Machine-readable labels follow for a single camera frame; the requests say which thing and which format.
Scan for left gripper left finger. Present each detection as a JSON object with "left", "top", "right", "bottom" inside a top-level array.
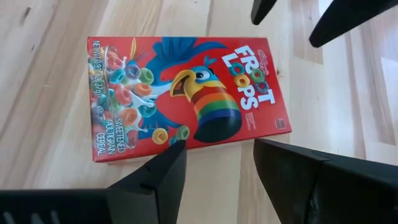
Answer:
[{"left": 107, "top": 139, "right": 188, "bottom": 224}]

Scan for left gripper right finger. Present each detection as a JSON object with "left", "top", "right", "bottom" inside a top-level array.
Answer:
[{"left": 253, "top": 138, "right": 398, "bottom": 224}]

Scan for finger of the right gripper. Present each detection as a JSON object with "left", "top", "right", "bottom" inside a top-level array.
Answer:
[
  {"left": 251, "top": 0, "right": 277, "bottom": 26},
  {"left": 309, "top": 0, "right": 398, "bottom": 48}
]

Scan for red Froot Loops cereal box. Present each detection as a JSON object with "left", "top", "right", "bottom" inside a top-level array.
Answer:
[{"left": 86, "top": 36, "right": 292, "bottom": 163}]

